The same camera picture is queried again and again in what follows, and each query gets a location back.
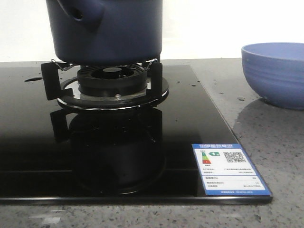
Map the blue energy label sticker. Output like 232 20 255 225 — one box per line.
192 143 271 196

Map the dark blue pot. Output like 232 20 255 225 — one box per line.
46 0 163 66

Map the right gas burner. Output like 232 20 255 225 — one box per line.
41 58 169 111

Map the blue ceramic bowl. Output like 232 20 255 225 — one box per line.
241 42 304 110

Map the black glass gas stove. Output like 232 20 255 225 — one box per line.
0 63 273 204

